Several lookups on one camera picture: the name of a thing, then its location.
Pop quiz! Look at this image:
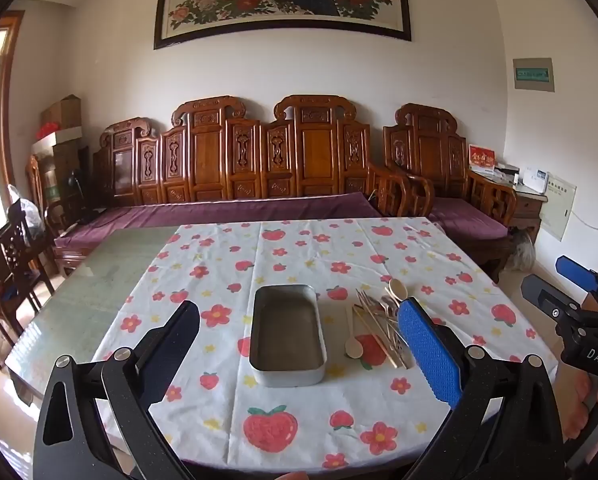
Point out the white device with display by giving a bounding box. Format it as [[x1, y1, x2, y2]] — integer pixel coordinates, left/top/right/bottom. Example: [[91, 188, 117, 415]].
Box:
[[523, 167, 550, 195]]

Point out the rectangular metal tray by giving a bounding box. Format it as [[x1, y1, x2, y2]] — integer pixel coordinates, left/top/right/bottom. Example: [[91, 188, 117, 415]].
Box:
[[249, 284, 328, 387]]

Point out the strawberry print tablecloth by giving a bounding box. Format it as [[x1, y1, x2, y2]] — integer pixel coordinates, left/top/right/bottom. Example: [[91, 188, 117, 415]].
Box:
[[92, 217, 560, 467]]

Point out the purple sofa cushion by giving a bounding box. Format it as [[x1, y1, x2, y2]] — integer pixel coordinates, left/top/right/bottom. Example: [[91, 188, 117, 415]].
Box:
[[54, 191, 382, 261]]

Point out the dark wooden dining chair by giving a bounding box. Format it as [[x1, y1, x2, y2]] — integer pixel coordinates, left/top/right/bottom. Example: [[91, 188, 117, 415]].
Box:
[[0, 200, 56, 368]]

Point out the brown cardboard box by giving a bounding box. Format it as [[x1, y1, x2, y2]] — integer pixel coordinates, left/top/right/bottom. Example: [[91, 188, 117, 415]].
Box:
[[40, 94, 84, 132]]

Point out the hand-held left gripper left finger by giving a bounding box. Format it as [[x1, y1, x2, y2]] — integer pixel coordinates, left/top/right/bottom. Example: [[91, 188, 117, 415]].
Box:
[[32, 300, 201, 480]]

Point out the carved wooden armchair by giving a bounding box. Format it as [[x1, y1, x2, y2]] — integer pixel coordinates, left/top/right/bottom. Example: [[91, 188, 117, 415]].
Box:
[[383, 103, 518, 281]]

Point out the purple armchair cushion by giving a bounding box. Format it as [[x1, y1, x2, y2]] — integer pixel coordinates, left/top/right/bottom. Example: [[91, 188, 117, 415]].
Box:
[[428, 197, 510, 241]]

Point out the grey plastic bag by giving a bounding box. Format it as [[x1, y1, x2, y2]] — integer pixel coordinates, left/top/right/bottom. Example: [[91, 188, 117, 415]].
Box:
[[506, 232, 538, 272]]

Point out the wooden door frame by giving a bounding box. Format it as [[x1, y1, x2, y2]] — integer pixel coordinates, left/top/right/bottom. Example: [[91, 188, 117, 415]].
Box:
[[0, 10, 26, 221]]

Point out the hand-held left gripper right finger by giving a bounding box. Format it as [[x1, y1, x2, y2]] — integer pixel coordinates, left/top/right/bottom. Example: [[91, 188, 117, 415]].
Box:
[[396, 297, 564, 480]]

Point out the person's right hand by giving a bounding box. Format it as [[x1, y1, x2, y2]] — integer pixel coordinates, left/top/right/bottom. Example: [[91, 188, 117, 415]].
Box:
[[564, 374, 598, 441]]

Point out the wooden side table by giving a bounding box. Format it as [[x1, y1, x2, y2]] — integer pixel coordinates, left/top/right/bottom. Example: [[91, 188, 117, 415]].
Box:
[[510, 184, 550, 247]]

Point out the cream spoon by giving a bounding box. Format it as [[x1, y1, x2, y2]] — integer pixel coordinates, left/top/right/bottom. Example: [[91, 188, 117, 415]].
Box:
[[345, 305, 365, 359], [388, 279, 410, 307]]

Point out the white wall panel door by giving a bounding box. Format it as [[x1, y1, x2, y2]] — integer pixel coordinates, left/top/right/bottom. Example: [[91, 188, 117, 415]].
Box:
[[539, 172, 578, 242]]

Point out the red desk calendar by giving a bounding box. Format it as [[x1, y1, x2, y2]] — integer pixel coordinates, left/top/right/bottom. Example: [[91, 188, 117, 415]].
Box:
[[467, 144, 498, 176]]

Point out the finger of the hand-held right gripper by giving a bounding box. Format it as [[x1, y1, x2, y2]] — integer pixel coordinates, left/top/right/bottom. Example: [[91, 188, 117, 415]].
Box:
[[555, 255, 598, 306], [521, 274, 590, 333]]

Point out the white wall cable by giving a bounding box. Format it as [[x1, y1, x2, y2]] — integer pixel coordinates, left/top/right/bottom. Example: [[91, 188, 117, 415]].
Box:
[[569, 209, 598, 232]]

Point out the white plastic bag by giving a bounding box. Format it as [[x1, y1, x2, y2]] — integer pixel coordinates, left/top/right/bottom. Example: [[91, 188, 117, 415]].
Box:
[[6, 184, 45, 247]]

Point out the grey wall box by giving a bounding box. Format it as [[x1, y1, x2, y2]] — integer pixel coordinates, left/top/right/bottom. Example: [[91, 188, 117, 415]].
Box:
[[512, 57, 556, 94]]

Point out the carved wooden sofa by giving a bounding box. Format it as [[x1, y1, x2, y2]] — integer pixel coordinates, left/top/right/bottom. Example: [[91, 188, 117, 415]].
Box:
[[93, 94, 411, 221]]

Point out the light wooden chopstick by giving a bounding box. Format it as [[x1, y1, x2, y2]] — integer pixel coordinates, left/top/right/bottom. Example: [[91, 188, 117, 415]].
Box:
[[355, 289, 396, 323]]

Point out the cutlery pile on tablecloth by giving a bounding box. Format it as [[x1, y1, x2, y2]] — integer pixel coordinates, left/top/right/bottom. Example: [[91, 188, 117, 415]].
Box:
[[354, 306, 399, 368]]

